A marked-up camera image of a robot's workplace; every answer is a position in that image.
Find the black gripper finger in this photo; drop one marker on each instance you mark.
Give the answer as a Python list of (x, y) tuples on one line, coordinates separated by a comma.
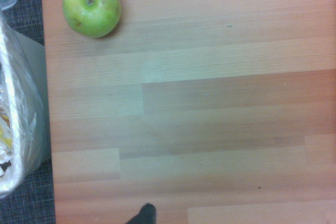
[(145, 216)]

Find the green apple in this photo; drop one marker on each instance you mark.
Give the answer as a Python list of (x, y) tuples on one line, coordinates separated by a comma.
[(92, 9)]

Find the grey bin with plastic liner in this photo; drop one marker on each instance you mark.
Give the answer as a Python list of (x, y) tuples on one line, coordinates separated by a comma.
[(18, 103)]

